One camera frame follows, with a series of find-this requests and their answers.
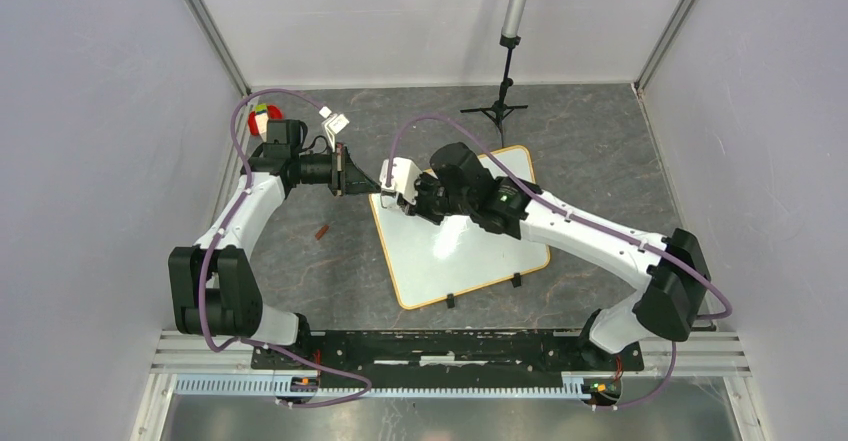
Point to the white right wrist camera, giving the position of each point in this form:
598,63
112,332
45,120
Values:
397,178

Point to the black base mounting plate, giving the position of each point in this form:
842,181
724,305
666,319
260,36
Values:
472,359

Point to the red marker cap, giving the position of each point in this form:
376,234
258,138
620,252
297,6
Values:
321,232

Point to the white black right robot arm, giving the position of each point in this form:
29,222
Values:
667,274

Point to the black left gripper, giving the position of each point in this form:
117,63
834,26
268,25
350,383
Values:
346,177

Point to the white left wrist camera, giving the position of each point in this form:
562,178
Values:
333,123

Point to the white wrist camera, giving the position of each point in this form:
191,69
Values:
333,123
397,178

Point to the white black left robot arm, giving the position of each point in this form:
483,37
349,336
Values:
213,287

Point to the yellow framed whiteboard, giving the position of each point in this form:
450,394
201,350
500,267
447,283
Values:
429,263

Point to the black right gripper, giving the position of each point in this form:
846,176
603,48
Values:
419,207

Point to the black tripod camera stand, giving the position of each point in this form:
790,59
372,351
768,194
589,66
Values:
509,39

